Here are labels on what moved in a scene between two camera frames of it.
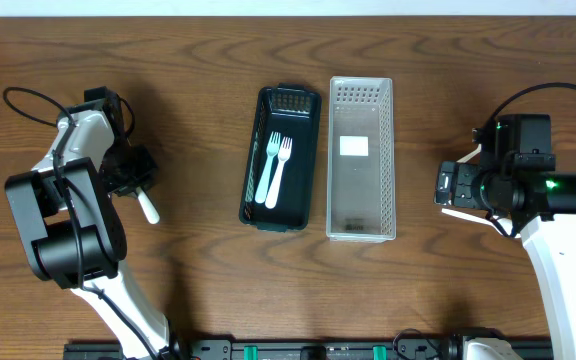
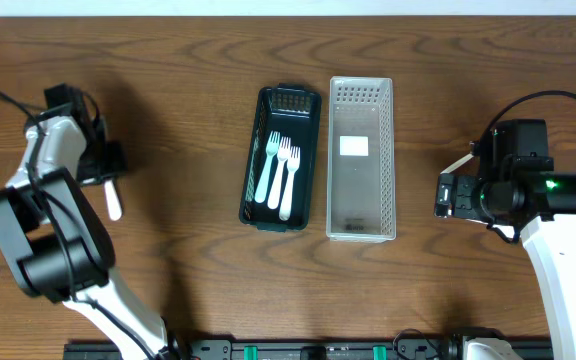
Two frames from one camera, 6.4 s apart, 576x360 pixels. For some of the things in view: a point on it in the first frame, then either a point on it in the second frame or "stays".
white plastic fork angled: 149,208 → 293,162
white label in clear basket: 354,146 stays
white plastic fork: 283,155 stays
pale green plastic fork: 272,149 stays
